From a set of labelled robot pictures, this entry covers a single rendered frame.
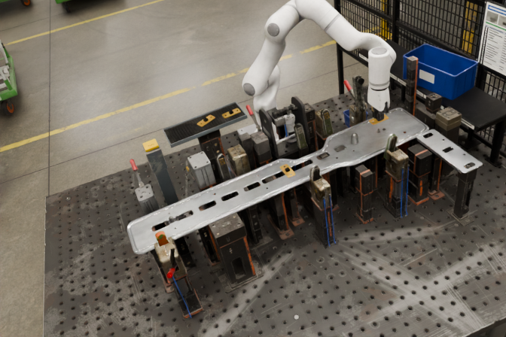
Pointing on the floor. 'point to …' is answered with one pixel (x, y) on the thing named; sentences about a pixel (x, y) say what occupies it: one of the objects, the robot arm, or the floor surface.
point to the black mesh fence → (473, 138)
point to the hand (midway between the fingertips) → (379, 114)
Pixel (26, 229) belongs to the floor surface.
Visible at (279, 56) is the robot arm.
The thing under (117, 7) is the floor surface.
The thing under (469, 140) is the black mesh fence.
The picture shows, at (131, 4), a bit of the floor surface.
